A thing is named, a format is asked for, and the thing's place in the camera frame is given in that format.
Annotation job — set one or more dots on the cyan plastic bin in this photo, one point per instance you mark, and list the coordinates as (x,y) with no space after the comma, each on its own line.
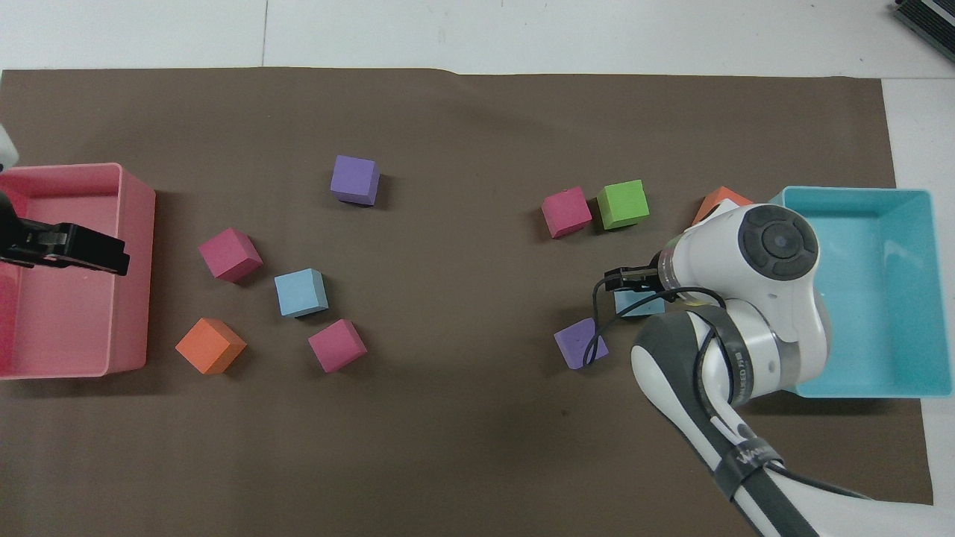
(880,298)

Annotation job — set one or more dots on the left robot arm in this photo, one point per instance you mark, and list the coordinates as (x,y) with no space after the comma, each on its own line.
(6,149)

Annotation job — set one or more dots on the green foam block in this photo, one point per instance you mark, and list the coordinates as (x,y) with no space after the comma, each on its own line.
(623,204)

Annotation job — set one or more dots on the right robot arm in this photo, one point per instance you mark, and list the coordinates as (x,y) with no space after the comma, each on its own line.
(746,335)

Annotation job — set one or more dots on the orange foam block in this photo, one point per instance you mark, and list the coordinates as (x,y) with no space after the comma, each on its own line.
(718,201)
(210,346)

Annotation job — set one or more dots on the light blue foam block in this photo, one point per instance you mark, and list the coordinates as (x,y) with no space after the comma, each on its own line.
(634,306)
(301,292)

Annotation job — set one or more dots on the black stand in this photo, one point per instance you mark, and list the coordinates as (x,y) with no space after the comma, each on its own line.
(929,16)

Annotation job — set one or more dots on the magenta foam block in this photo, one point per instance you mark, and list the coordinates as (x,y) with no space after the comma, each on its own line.
(566,212)
(230,255)
(337,346)

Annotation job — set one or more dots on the purple foam block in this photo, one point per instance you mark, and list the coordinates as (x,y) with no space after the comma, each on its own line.
(576,341)
(355,179)

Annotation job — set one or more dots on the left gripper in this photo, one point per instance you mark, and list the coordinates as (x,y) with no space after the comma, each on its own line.
(19,242)

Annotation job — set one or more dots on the pink plastic bin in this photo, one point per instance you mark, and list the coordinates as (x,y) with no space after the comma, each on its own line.
(67,298)

